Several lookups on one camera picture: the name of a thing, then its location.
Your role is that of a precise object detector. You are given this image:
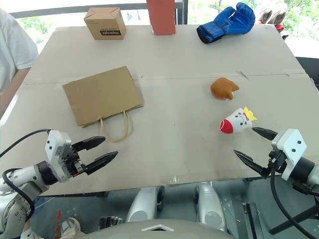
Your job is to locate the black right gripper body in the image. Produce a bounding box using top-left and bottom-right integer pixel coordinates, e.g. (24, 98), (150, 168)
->
(267, 148), (288, 175)

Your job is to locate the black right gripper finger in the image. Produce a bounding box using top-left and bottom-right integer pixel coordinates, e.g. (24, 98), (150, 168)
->
(252, 127), (278, 142)
(233, 149), (270, 178)

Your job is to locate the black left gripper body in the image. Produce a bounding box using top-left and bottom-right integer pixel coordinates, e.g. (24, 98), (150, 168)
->
(63, 146), (87, 178)

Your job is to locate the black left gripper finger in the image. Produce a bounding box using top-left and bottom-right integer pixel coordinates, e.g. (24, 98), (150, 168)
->
(71, 136), (107, 153)
(83, 150), (119, 175)

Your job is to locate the white red chicken toy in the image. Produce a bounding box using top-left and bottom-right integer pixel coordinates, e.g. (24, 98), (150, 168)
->
(219, 106), (258, 135)

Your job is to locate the silver right robot leg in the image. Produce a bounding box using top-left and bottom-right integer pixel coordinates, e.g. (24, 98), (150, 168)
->
(193, 182), (228, 233)

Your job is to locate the silver robot leg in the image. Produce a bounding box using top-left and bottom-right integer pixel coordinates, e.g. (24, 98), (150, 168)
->
(193, 182), (228, 233)
(125, 186), (165, 224)

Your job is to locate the silver left robot leg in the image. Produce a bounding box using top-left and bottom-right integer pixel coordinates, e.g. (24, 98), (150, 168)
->
(125, 186), (165, 224)

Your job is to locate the brown plush toy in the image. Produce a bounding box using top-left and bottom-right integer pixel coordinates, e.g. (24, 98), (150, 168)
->
(210, 77), (240, 101)

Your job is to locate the white sneaker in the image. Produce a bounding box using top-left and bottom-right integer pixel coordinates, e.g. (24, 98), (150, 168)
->
(20, 216), (82, 239)

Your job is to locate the grey robot torso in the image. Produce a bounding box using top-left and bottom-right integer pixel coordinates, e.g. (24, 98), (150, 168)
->
(81, 218), (235, 239)

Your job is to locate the blue boxing glove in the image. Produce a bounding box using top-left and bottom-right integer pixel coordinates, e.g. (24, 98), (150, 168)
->
(196, 2), (257, 45)

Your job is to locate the small brown cardboard box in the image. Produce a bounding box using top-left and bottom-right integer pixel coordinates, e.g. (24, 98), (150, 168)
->
(83, 7), (127, 41)

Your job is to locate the person in white shirt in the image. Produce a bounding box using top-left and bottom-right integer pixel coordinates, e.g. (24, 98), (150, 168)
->
(0, 8), (39, 96)

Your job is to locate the tall red-brown box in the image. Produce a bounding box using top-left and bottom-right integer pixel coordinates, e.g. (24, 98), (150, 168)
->
(146, 0), (177, 36)

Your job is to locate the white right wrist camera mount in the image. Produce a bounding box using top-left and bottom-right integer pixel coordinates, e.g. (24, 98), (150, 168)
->
(271, 128), (308, 181)

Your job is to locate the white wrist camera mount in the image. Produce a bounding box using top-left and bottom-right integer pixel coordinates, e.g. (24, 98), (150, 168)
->
(44, 129), (76, 184)
(271, 128), (308, 181)

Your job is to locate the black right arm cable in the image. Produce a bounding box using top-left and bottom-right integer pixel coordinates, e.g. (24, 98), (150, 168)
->
(269, 159), (319, 239)

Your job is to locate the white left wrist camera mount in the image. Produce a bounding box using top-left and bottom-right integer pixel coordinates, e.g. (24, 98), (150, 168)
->
(44, 129), (76, 184)

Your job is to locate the brown paper bag with handles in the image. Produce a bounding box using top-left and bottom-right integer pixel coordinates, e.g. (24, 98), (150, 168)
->
(62, 65), (145, 143)

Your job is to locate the black metal stand frame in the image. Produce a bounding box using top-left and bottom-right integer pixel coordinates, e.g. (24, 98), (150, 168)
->
(242, 201), (319, 239)

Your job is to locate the dark metal window post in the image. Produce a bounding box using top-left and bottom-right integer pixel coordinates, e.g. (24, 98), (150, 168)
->
(175, 0), (189, 25)

